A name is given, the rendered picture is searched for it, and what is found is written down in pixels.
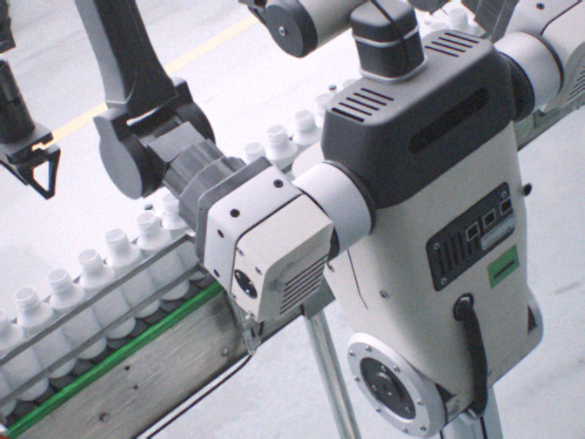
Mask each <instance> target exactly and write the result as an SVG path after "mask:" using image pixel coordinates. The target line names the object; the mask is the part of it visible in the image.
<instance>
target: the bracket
mask: <svg viewBox="0 0 585 439"><path fill-rule="evenodd" d="M328 90H329V92H330V93H332V94H333V95H335V94H337V93H338V92H339V91H338V89H337V85H336V84H330V85H329V86H328ZM584 100H585V96H584V94H582V95H580V96H579V97H577V98H576V99H575V100H573V101H572V102H571V103H570V104H571V105H572V109H573V110H575V111H578V110H580V109H581V103H582V102H583V101H584ZM145 210H146V211H153V212H154V213H155V214H156V215H157V216H158V220H159V221H160V220H163V219H164V217H165V212H164V210H162V211H159V210H154V207H153V204H152V203H148V204H146V206H145ZM185 233H186V234H187V237H188V239H189V241H190V242H191V243H192V244H193V245H194V246H195V242H196V234H195V232H193V231H192V230H191V228H190V229H188V230H187V231H185ZM196 264H197V265H198V269H199V272H201V273H202V274H205V275H206V276H207V275H209V274H210V272H209V270H208V269H207V268H206V267H205V265H204V264H203V261H202V260H198V261H197V263H196ZM226 292H227V294H226V295H225V297H226V300H227V302H228V305H229V308H231V307H232V310H233V313H232V317H233V320H234V323H235V325H236V327H238V328H239V329H240V330H241V333H242V335H243V337H244V340H243V343H244V345H245V347H246V348H247V350H248V353H249V354H250V355H254V354H255V353H256V352H257V349H256V347H257V346H258V345H259V344H261V340H260V339H261V336H260V334H256V331H255V328H254V326H253V325H254V322H253V321H254V319H253V318H252V317H251V316H250V315H249V314H245V313H244V310H243V308H242V307H241V306H240V305H238V304H237V303H236V301H235V300H234V299H233V298H232V297H231V293H229V292H228V291H227V290H226ZM250 329H251V331H250ZM5 423H6V420H5V418H4V416H3V413H2V412H1V410H0V439H10V438H9V437H8V434H9V432H8V430H7V429H6V428H5V427H4V424H5Z"/></svg>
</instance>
